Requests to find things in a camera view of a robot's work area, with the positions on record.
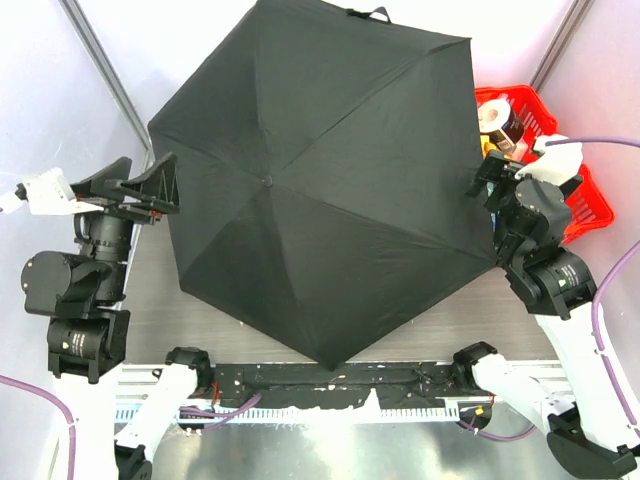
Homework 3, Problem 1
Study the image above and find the black folding umbrella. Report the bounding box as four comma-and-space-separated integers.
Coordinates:
148, 1, 496, 370

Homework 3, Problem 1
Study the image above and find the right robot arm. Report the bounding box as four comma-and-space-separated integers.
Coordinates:
452, 150, 639, 479

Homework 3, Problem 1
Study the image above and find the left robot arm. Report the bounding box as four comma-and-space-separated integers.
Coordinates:
17, 153, 213, 479

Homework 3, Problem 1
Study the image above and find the red plastic basket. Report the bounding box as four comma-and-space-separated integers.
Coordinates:
475, 85, 615, 244

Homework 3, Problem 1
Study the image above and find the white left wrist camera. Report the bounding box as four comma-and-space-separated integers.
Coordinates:
1, 167, 104, 216

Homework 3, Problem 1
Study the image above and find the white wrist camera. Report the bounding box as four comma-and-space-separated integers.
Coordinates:
1, 167, 104, 216
515, 134, 583, 186

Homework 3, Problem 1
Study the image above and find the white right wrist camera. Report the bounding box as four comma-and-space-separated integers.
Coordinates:
515, 134, 583, 186

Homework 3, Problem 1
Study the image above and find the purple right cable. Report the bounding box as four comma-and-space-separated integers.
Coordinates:
547, 134, 640, 446

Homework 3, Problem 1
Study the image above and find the purple cable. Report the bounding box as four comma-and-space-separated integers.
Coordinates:
547, 134, 640, 446
0, 375, 79, 480

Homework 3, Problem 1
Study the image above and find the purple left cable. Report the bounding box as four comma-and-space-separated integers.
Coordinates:
0, 375, 79, 480

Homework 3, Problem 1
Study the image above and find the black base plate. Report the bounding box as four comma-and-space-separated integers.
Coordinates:
189, 362, 488, 410

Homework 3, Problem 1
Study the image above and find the white slotted cable duct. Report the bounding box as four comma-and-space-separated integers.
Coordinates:
230, 406, 460, 425

